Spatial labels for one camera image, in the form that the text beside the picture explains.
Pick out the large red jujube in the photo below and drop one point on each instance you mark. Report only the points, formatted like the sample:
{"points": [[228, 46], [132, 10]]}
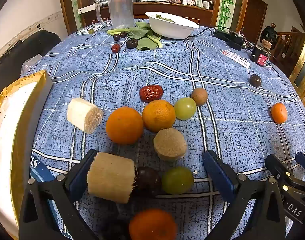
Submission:
{"points": [[151, 93]]}

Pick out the tan sugarcane piece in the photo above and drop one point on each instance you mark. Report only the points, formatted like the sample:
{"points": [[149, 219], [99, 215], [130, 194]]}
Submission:
{"points": [[111, 177]]}

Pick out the blue plaid tablecloth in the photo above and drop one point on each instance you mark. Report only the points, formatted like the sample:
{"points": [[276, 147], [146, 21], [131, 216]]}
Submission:
{"points": [[217, 67]]}

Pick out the small dark plum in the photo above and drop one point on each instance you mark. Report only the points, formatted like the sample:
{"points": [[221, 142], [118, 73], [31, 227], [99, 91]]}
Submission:
{"points": [[116, 37], [123, 34]]}

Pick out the gold framed panel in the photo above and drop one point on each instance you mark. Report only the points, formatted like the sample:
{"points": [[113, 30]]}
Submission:
{"points": [[301, 62]]}

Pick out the small red jujube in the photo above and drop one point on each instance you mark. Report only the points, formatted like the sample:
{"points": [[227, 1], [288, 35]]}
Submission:
{"points": [[115, 48]]}

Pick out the wooden counter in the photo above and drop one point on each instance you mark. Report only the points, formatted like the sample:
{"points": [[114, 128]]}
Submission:
{"points": [[197, 15]]}

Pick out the smooth large orange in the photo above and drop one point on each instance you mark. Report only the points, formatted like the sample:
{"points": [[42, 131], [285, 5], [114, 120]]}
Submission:
{"points": [[124, 125]]}

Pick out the dark purple plum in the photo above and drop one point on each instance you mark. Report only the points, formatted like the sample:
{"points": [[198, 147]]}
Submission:
{"points": [[131, 43], [148, 181], [255, 80]]}

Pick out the black power strip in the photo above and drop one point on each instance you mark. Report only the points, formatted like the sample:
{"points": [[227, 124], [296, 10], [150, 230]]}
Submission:
{"points": [[228, 38]]}

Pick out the rough-skinned orange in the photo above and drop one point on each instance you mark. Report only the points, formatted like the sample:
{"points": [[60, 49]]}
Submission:
{"points": [[158, 115]]}

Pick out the white peeled sugarcane piece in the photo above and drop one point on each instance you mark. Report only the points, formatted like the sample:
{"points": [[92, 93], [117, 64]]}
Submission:
{"points": [[83, 113]]}

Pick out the white paper card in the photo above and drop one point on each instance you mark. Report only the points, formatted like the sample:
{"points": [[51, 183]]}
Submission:
{"points": [[236, 58]]}

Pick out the black can with red label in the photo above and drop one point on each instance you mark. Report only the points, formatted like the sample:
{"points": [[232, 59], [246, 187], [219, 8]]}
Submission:
{"points": [[260, 56]]}

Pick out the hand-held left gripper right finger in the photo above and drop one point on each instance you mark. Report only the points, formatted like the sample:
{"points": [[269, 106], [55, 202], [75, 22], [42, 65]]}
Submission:
{"points": [[220, 177]]}

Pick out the brown longan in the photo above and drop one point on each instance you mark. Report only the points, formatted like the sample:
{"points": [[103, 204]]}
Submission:
{"points": [[199, 96]]}

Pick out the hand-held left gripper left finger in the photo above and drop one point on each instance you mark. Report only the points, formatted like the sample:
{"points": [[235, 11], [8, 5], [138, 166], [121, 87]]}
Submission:
{"points": [[77, 180]]}

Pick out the gold cardboard box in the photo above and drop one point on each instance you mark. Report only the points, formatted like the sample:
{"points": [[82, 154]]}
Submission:
{"points": [[7, 130]]}

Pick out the small tangerine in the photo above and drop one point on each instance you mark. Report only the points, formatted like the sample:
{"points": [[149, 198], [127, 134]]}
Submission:
{"points": [[279, 113]]}

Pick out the green leaves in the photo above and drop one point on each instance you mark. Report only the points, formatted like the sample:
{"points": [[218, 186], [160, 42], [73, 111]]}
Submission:
{"points": [[165, 18]]}

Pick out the green leafy vegetable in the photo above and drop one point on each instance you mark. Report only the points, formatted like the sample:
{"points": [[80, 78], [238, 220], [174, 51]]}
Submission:
{"points": [[143, 41]]}

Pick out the dark chair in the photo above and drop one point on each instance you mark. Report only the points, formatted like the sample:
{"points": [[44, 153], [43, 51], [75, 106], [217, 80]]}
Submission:
{"points": [[20, 52]]}

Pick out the short brown sugarcane piece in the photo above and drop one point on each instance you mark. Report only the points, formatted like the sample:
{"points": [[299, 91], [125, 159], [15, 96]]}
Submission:
{"points": [[170, 143]]}

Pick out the white bowl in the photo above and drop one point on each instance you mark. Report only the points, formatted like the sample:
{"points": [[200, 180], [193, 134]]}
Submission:
{"points": [[172, 28]]}

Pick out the bamboo wall painting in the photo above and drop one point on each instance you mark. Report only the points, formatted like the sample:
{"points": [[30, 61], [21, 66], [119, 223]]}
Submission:
{"points": [[226, 5]]}

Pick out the clear glass mug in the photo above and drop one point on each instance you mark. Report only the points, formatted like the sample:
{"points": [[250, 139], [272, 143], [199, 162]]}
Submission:
{"points": [[121, 10]]}

